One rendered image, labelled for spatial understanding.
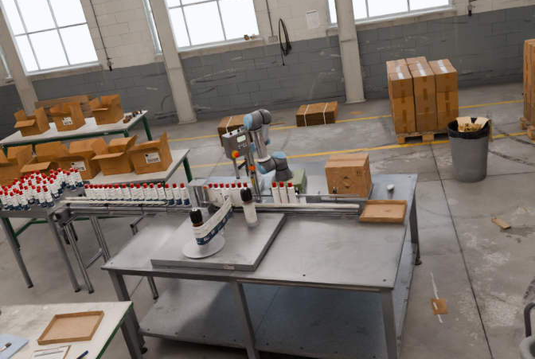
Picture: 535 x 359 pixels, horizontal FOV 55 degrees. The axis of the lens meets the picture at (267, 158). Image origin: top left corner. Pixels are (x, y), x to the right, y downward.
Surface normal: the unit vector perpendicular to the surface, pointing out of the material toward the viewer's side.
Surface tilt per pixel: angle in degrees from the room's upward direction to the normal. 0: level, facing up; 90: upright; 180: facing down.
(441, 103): 90
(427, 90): 91
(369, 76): 90
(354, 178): 90
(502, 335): 0
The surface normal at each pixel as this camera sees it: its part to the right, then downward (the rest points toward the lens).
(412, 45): -0.18, 0.40
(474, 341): -0.18, -0.91
